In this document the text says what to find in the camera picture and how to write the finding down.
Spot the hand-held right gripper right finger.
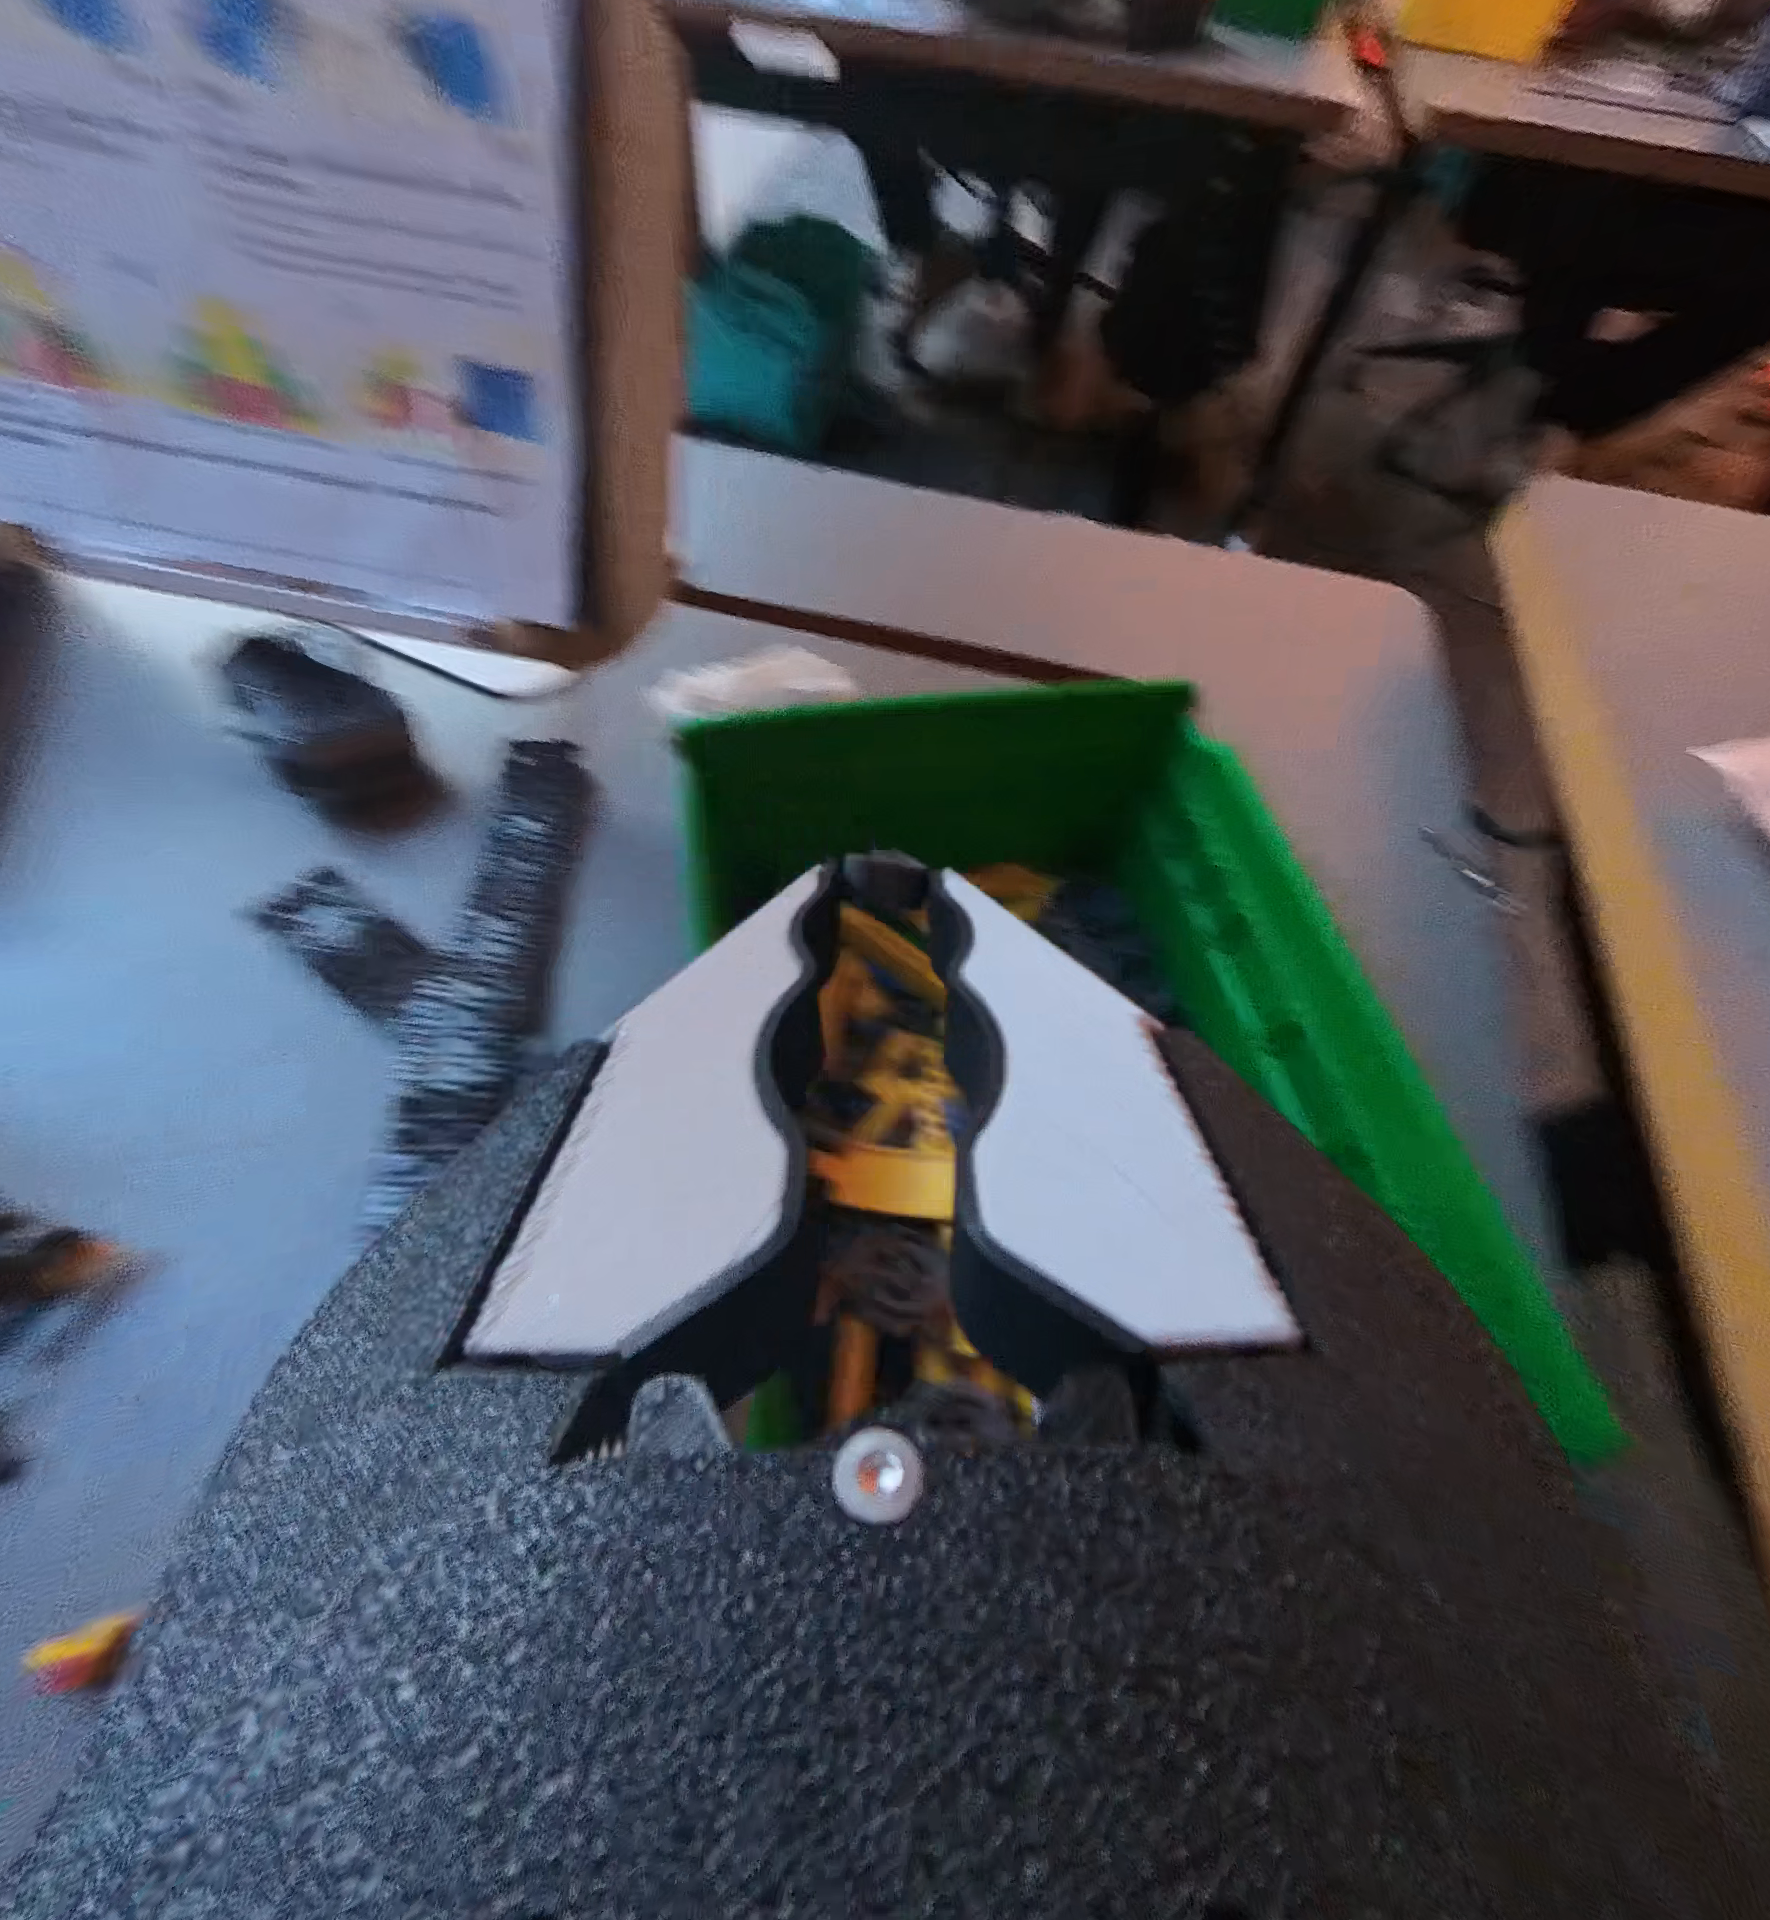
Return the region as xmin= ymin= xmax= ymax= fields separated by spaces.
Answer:
xmin=927 ymin=869 xmax=1305 ymax=1361

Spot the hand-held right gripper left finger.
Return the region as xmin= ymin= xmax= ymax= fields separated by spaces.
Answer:
xmin=459 ymin=864 xmax=843 ymax=1364

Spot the pile of toy building parts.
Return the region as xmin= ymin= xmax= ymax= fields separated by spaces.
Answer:
xmin=790 ymin=857 xmax=1186 ymax=1447

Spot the green plastic bin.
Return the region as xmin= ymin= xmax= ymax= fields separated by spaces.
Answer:
xmin=676 ymin=683 xmax=1639 ymax=1471

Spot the black toy box assembly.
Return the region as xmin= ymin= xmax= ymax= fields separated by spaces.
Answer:
xmin=0 ymin=1179 xmax=143 ymax=1507

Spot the yellow red toy connector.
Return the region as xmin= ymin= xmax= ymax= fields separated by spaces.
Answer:
xmin=23 ymin=1610 xmax=147 ymax=1693

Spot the grey desk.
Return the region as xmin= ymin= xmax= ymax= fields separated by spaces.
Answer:
xmin=0 ymin=435 xmax=1477 ymax=1920

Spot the long grey toy track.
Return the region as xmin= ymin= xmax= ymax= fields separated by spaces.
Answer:
xmin=382 ymin=741 xmax=596 ymax=1215

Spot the grey toy brick block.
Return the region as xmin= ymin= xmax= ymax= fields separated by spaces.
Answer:
xmin=221 ymin=632 xmax=445 ymax=835

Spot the workbench table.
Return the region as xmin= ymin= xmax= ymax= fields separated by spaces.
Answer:
xmin=1487 ymin=478 xmax=1770 ymax=1813

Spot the teal bag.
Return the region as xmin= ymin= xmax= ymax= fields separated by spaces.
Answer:
xmin=687 ymin=220 xmax=878 ymax=455

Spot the instruction sign stand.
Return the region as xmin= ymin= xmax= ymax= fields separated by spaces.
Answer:
xmin=0 ymin=0 xmax=696 ymax=699

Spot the wooden background table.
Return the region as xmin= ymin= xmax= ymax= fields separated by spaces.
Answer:
xmin=664 ymin=0 xmax=1770 ymax=212

